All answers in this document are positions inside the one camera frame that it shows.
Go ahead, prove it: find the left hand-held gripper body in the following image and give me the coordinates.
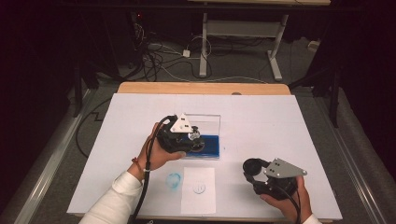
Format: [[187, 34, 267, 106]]
[[156, 113, 194, 154]]

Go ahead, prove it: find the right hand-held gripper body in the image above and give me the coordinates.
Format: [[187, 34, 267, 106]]
[[252, 157, 308, 201]]

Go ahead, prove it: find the clear round stamp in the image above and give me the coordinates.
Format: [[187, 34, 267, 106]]
[[187, 130, 202, 142]]

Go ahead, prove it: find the blue ink pad clear lid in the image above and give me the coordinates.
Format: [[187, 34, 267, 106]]
[[179, 113, 221, 160]]

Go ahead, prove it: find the white paper sheet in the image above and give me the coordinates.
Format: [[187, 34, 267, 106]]
[[180, 166, 217, 216]]

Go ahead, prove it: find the person's left hand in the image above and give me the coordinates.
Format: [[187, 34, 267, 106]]
[[127, 122, 188, 182]]

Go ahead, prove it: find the person's right hand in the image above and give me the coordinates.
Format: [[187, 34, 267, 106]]
[[259, 175, 314, 224]]

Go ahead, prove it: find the white table cover sheet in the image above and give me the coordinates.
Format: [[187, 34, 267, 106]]
[[66, 92, 344, 222]]

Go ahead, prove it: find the clear blue-tinted stamp cap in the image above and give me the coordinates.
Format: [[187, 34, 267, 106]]
[[164, 172, 182, 190]]

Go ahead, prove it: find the black metal stand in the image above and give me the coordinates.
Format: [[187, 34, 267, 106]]
[[289, 66, 343, 129], [72, 60, 101, 119]]

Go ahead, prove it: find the dark device red light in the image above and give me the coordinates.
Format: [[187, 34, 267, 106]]
[[130, 10, 145, 32]]

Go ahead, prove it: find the white power strip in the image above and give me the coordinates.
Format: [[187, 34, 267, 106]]
[[306, 40, 321, 52]]

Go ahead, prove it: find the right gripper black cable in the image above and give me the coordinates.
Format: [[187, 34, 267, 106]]
[[274, 180, 304, 224]]

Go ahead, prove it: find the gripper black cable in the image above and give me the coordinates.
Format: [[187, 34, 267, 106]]
[[274, 180, 304, 224], [128, 115, 176, 224]]

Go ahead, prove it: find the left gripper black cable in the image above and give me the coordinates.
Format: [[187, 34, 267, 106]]
[[128, 115, 176, 224]]

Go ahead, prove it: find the long white floor cable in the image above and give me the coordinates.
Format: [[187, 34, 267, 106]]
[[157, 63, 269, 85]]

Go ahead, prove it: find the metal floor rail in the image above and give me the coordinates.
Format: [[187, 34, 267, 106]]
[[313, 96, 388, 224], [12, 89, 95, 224]]

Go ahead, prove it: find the black cable tangle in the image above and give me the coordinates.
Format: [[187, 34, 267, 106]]
[[129, 18, 213, 83]]

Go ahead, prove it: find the black floor cable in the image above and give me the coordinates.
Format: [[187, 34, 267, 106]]
[[75, 97, 113, 159]]

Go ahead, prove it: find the white metal desk frame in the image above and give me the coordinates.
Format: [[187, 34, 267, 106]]
[[198, 12, 290, 82]]

